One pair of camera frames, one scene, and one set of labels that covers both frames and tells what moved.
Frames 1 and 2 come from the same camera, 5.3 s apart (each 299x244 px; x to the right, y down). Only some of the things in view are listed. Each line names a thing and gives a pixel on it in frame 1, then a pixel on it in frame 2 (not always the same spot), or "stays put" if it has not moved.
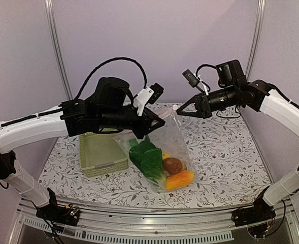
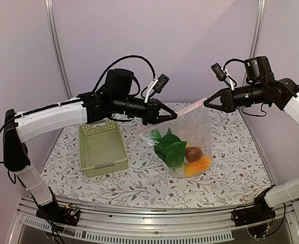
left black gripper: [144, 128] → [153, 107]
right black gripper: [200, 113] → [228, 102]
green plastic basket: [101, 154] stays put
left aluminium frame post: [55, 49] stays put
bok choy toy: [148, 158] → [169, 148]
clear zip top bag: [163, 157] → [183, 145]
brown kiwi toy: [172, 165] → [193, 153]
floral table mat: [230, 168] stays put
